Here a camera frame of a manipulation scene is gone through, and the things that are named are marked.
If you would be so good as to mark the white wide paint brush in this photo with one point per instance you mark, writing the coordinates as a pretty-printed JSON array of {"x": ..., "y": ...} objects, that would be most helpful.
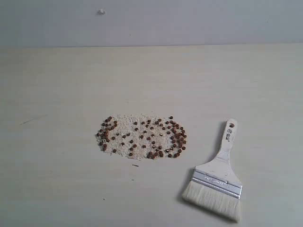
[{"x": 214, "y": 186}]

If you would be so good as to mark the pile of white grains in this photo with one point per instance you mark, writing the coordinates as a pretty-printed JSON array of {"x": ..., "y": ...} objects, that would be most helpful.
[{"x": 142, "y": 136}]

